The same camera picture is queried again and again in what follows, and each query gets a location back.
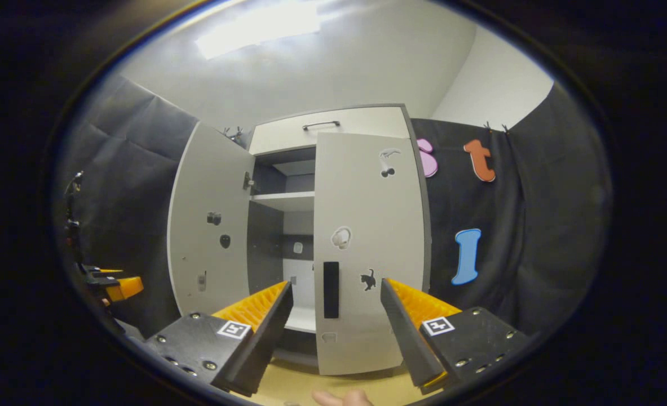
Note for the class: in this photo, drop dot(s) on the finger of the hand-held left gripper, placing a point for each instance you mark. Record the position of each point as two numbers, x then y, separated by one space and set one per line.
124 288
99 272

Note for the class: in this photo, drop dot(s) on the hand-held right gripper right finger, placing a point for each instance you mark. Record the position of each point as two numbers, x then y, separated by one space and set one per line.
406 344

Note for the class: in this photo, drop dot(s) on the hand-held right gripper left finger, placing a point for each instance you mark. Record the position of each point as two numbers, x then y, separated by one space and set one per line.
268 338

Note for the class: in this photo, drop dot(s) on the white cabinet door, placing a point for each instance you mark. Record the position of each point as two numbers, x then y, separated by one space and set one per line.
367 214
209 169

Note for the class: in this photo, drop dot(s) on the grey and white cabinet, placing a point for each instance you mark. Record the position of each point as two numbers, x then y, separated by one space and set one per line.
263 248

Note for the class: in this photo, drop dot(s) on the white cabinet shelf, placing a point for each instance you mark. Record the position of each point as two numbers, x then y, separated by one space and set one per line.
285 200

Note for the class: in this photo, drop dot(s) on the metal door hinge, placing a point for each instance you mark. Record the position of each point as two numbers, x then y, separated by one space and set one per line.
247 181

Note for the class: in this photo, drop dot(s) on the white cabinet drawer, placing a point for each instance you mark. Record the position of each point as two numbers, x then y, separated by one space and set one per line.
367 121

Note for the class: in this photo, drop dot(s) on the black clamp stand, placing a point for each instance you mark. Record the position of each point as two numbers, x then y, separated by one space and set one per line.
74 225

